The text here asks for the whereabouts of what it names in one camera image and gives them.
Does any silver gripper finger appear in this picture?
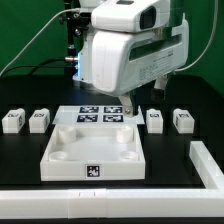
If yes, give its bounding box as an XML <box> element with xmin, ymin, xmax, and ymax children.
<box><xmin>151</xmin><ymin>76</ymin><xmax>168</xmax><ymax>101</ymax></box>
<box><xmin>119</xmin><ymin>93</ymin><xmax>138</xmax><ymax>117</ymax></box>

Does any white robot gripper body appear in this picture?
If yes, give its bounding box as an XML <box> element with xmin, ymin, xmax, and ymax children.
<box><xmin>90</xmin><ymin>15</ymin><xmax>190</xmax><ymax>96</ymax></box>

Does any white square tabletop part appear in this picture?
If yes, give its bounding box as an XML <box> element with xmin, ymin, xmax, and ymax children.
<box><xmin>40</xmin><ymin>124</ymin><xmax>145</xmax><ymax>181</ymax></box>

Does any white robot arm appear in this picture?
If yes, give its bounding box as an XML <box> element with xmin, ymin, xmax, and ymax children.
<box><xmin>74</xmin><ymin>0</ymin><xmax>189</xmax><ymax>117</ymax></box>

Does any white sheet with tags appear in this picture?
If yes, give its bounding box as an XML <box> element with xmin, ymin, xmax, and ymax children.
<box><xmin>53</xmin><ymin>105</ymin><xmax>144</xmax><ymax>125</ymax></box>

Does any white L-shaped fence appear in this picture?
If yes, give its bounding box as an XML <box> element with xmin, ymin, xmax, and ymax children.
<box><xmin>0</xmin><ymin>141</ymin><xmax>224</xmax><ymax>219</ymax></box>

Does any black camera stand pole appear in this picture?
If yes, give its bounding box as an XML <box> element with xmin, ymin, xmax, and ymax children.
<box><xmin>59</xmin><ymin>0</ymin><xmax>91</xmax><ymax>65</ymax></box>

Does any grey cable left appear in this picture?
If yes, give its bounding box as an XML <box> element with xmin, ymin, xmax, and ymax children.
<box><xmin>0</xmin><ymin>8</ymin><xmax>82</xmax><ymax>77</ymax></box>

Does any black cable left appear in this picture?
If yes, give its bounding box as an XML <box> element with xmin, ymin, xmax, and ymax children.
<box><xmin>0</xmin><ymin>58</ymin><xmax>78</xmax><ymax>78</ymax></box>

